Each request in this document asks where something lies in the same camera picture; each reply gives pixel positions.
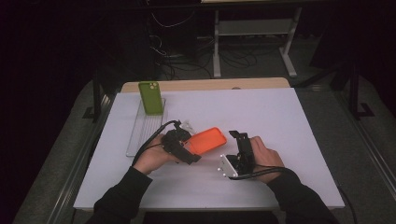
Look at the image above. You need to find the black metal stand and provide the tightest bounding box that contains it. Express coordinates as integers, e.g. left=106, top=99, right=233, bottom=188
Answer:
left=82, top=68, right=105, bottom=123
left=348, top=62, right=375, bottom=120

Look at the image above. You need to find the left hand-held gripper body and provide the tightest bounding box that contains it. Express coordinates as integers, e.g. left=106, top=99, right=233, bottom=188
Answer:
left=160, top=119, right=197, bottom=164

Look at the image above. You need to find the green phone case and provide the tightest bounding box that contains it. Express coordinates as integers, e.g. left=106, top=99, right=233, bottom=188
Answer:
left=137, top=80, right=164, bottom=117

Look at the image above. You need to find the person's right hand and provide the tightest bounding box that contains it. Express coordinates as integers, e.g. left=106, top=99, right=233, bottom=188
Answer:
left=248, top=135, right=286, bottom=185

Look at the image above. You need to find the light wooden table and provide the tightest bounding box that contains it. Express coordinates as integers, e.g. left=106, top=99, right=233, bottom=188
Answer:
left=120, top=77, right=291, bottom=93

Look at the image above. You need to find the person's left hand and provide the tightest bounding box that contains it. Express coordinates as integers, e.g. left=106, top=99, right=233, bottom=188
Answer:
left=132, top=133, right=182, bottom=176

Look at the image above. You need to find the tangle of floor cables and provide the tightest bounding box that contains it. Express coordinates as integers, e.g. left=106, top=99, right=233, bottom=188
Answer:
left=148, top=12, right=281, bottom=80

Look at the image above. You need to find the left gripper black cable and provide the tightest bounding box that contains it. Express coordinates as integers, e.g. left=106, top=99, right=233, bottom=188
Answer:
left=132, top=119, right=181, bottom=166

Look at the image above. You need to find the orange phone case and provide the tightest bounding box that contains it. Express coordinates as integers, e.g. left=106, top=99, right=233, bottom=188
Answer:
left=185, top=126, right=228, bottom=156

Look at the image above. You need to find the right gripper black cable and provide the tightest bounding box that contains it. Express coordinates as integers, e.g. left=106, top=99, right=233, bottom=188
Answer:
left=228, top=165, right=295, bottom=182

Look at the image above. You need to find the white metal desk frame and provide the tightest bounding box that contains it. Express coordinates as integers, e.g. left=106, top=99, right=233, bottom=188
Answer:
left=212, top=7, right=303, bottom=78

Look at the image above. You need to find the clear plastic rack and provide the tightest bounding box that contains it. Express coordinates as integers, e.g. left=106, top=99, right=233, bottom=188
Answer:
left=125, top=97, right=169, bottom=158

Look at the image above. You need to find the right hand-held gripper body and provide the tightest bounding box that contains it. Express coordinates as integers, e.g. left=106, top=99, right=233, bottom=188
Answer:
left=217, top=144, right=257, bottom=179

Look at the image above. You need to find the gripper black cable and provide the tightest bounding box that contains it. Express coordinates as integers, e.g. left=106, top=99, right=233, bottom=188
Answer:
left=228, top=165, right=295, bottom=182
left=132, top=119, right=181, bottom=166

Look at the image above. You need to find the grey metal floor rail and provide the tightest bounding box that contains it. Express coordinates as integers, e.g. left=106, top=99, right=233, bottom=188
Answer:
left=335, top=91, right=396, bottom=195
left=46, top=92, right=114, bottom=224

